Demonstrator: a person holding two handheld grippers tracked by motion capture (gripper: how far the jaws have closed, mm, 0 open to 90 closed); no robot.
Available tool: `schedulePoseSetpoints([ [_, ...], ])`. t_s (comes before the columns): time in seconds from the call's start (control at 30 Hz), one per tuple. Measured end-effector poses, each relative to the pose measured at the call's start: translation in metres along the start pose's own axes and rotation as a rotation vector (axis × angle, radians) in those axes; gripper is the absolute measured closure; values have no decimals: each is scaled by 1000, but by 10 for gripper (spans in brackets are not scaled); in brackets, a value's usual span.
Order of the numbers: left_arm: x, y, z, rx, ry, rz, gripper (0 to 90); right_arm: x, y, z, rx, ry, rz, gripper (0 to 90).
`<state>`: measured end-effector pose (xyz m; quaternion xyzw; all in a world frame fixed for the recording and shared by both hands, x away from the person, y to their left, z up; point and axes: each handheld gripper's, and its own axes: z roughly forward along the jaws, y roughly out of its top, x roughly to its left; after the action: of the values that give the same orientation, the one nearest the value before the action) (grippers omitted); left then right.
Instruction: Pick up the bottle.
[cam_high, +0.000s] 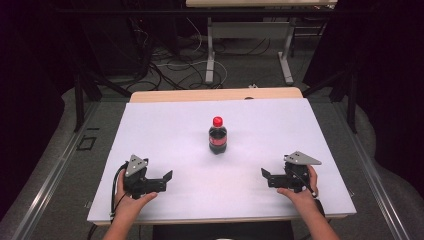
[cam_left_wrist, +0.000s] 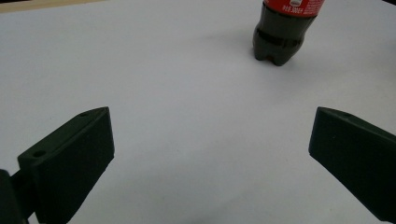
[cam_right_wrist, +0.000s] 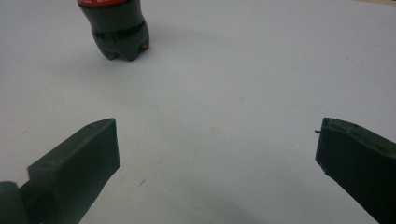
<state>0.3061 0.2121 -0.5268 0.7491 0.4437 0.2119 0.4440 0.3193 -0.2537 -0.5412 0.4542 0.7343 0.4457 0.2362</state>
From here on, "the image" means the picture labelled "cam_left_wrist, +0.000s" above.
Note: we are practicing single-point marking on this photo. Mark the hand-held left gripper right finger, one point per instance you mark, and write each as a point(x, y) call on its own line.
point(358, 155)

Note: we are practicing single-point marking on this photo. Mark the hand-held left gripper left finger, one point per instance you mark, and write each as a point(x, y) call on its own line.
point(71, 161)

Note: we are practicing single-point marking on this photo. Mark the cola bottle with red label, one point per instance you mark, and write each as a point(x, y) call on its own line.
point(280, 34)

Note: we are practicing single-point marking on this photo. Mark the white table mat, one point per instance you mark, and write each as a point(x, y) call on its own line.
point(199, 99)

